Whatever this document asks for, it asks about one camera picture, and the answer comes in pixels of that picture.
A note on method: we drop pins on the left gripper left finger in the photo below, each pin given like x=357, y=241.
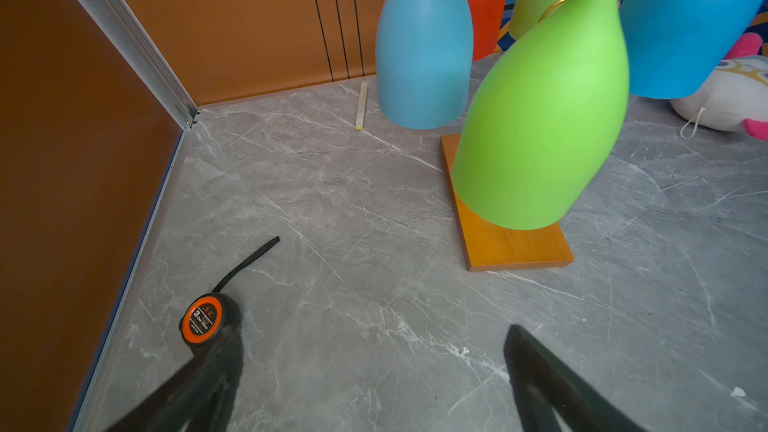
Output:
x=198, y=397

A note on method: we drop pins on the orange black tape measure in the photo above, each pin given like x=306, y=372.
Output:
x=210, y=313

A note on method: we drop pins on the white pink plush toy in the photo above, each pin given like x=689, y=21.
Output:
x=734, y=96

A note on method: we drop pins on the front green wine glass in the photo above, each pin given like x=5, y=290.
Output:
x=545, y=118

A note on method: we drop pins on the light blue wine glass left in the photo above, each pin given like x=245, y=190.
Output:
x=424, y=51

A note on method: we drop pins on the wooden rack base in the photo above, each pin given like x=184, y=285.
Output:
x=488, y=247

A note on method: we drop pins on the small yellow ruler piece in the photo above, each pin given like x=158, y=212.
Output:
x=361, y=106

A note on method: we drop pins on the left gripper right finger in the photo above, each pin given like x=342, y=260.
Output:
x=545, y=390

